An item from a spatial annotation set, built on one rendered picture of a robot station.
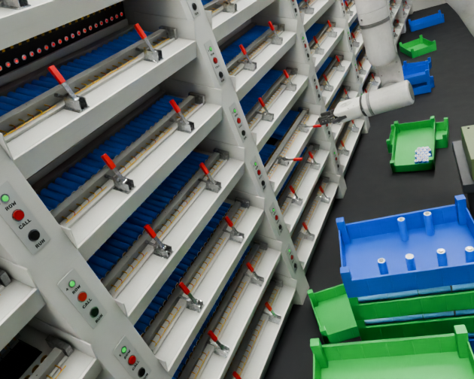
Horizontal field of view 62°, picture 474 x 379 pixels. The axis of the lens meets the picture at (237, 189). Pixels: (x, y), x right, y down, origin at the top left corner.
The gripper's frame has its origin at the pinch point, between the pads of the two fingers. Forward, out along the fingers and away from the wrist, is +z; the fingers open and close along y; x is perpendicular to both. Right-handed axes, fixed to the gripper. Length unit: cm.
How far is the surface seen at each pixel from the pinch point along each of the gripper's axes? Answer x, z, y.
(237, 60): -35.5, 13.7, 15.1
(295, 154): 8.2, 14.5, 7.5
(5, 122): -55, 11, 97
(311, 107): 3.9, 15.8, -27.0
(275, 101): -13.1, 15.3, 1.3
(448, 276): 14, -41, 71
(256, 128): -12.9, 14.9, 22.7
